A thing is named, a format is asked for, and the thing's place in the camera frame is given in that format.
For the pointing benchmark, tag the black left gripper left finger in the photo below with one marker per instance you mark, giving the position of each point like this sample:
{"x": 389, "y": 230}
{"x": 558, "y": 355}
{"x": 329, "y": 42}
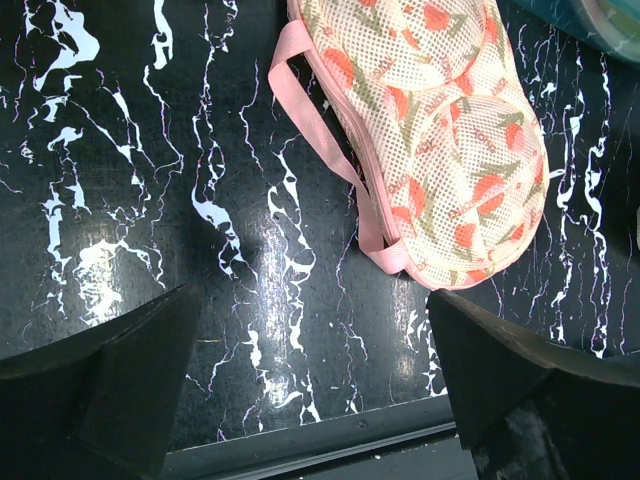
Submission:
{"x": 100, "y": 404}

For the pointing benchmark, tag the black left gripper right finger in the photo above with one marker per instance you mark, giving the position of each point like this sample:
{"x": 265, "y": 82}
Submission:
{"x": 529, "y": 408}

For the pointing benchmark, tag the teal plastic dish tray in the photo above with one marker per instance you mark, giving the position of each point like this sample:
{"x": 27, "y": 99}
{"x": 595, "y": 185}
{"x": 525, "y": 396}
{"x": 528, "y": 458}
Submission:
{"x": 610, "y": 26}

